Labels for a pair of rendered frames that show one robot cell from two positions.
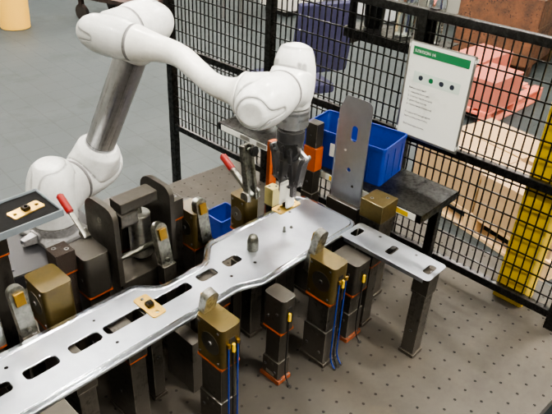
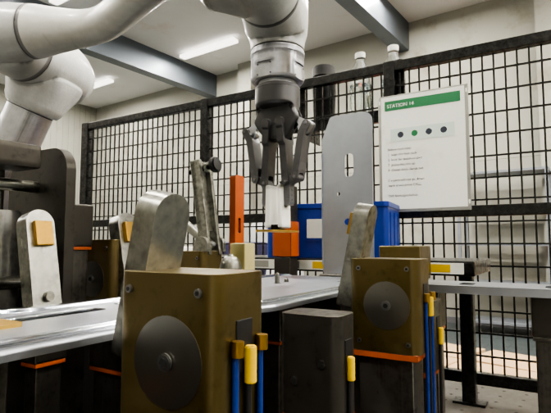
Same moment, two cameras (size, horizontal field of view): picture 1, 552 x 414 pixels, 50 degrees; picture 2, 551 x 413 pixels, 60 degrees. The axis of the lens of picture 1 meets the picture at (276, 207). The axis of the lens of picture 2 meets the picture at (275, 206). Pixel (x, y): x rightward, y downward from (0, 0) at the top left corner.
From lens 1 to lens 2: 1.09 m
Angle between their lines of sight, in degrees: 38
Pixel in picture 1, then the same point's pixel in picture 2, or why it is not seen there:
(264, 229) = not seen: hidden behind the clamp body
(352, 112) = (342, 137)
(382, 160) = (385, 217)
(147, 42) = (54, 10)
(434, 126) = (433, 184)
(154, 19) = not seen: hidden behind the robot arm
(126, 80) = (18, 137)
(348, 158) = (345, 205)
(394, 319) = not seen: outside the picture
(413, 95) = (395, 158)
